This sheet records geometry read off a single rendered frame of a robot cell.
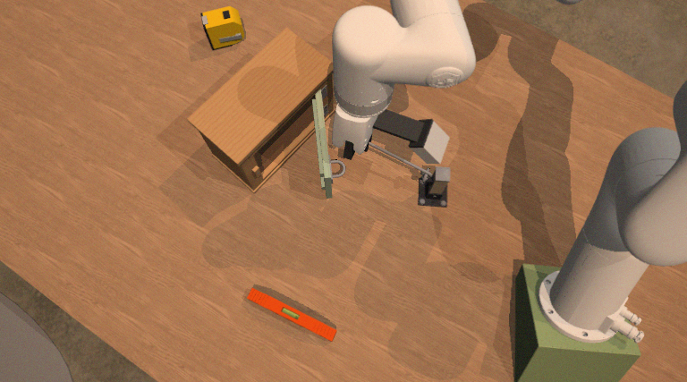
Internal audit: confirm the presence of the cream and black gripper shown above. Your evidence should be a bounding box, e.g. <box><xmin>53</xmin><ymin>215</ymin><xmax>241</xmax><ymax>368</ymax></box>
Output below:
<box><xmin>332</xmin><ymin>100</ymin><xmax>391</xmax><ymax>160</ymax></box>

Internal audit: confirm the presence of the brown wooden cabinet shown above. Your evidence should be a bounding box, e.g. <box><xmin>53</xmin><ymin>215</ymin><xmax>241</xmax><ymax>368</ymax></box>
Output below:
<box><xmin>187</xmin><ymin>28</ymin><xmax>345</xmax><ymax>199</ymax></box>

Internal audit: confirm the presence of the orange spirit level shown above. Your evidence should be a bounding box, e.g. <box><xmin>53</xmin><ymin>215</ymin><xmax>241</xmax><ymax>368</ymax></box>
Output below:
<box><xmin>247</xmin><ymin>288</ymin><xmax>337</xmax><ymax>342</ymax></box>

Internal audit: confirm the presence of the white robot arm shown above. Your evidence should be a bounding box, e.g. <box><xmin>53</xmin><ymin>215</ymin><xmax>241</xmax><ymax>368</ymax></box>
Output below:
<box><xmin>332</xmin><ymin>0</ymin><xmax>687</xmax><ymax>343</ymax></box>

